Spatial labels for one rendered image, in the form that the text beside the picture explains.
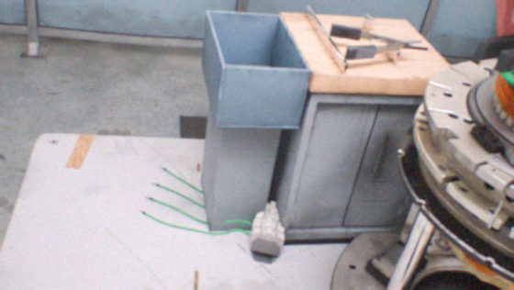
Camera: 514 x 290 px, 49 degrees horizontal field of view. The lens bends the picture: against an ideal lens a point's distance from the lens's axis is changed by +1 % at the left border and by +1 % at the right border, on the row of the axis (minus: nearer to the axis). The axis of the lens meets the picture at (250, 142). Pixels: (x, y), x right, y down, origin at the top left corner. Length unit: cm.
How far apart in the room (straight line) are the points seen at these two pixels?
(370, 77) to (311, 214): 23
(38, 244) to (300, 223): 36
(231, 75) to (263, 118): 8
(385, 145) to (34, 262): 49
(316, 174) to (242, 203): 12
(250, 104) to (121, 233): 28
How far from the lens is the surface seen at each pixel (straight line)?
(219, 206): 81
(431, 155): 59
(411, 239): 67
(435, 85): 65
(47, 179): 94
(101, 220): 86
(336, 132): 74
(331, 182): 79
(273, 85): 68
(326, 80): 68
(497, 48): 48
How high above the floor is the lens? 136
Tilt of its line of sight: 34 degrees down
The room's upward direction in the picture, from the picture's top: 9 degrees clockwise
